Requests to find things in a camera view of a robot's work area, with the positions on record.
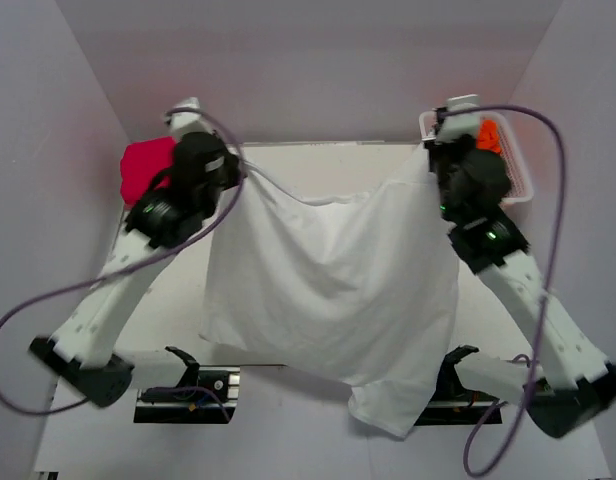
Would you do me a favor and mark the white t shirt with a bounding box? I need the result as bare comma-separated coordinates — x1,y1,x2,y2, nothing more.
200,148,459,438

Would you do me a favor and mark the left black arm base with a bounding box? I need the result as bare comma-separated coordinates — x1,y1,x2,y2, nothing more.
133,367,240,425

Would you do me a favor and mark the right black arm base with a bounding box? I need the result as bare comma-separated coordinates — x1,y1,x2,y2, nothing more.
414,345,499,427

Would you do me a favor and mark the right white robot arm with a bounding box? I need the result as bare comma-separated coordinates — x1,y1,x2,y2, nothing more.
424,135,616,438

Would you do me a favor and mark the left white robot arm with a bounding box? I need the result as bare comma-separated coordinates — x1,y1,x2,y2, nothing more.
29,131,243,408

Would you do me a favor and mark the orange t shirt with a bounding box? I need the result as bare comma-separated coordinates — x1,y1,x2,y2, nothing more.
476,119,502,155

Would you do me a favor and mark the white plastic basket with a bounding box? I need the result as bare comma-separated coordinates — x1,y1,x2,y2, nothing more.
418,109,535,206

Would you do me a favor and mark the folded magenta t shirt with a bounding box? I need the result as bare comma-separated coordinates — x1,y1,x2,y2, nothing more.
120,137,175,209

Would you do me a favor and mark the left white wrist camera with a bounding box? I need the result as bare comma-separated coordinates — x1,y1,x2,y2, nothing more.
162,97,214,143

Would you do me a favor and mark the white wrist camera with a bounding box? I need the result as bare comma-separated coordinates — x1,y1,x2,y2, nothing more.
427,94,481,144
162,97,214,143

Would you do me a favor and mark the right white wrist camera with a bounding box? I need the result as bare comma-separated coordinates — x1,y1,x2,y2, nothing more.
427,94,481,144

